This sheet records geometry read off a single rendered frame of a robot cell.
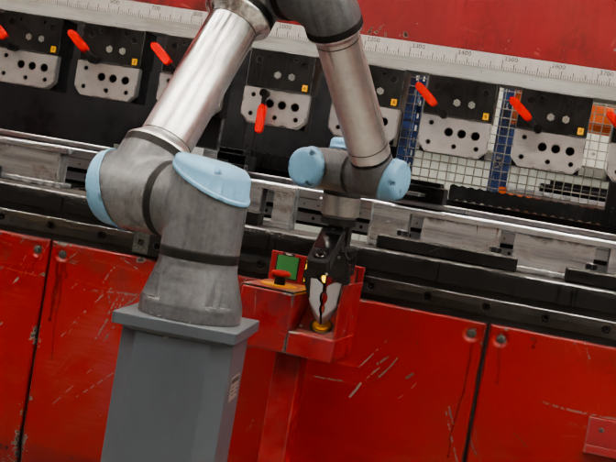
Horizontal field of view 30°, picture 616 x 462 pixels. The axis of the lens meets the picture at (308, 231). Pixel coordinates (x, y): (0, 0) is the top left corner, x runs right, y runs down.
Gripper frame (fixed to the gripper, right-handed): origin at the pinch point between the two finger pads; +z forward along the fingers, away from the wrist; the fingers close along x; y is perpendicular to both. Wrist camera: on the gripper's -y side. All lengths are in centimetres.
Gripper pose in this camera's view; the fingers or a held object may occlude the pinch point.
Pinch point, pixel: (321, 318)
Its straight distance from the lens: 225.2
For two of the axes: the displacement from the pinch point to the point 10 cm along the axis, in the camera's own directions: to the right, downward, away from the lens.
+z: -1.4, 9.8, 1.3
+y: 2.9, -0.9, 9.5
